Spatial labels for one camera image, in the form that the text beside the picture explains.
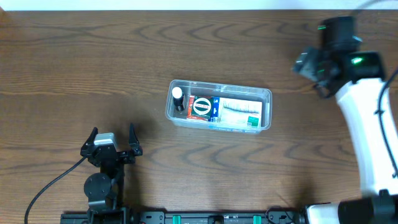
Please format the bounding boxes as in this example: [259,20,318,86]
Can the black mounting rail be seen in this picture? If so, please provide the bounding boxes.
[60,209,307,224]

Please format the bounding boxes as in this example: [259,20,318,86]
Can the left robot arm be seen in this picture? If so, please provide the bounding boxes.
[80,124,143,223]

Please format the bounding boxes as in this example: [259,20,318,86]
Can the blue fever patch box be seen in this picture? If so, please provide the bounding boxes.
[210,96,220,123]

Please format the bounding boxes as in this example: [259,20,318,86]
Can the dark bottle white cap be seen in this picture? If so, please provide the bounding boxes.
[172,87,185,112]

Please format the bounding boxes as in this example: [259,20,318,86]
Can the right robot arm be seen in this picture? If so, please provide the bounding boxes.
[293,16,397,223]

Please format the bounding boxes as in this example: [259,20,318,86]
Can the white green medicine box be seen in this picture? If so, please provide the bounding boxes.
[217,98,262,128]

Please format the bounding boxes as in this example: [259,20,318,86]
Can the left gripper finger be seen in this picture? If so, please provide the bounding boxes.
[128,123,141,152]
[84,127,98,146]

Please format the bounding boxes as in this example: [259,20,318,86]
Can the dark green square box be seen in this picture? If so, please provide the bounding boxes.
[190,95,215,119]

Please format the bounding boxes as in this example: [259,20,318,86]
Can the clear plastic container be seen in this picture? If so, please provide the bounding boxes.
[165,80,272,134]

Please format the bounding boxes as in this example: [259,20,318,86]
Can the red white medicine box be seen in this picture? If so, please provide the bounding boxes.
[186,95,212,121]

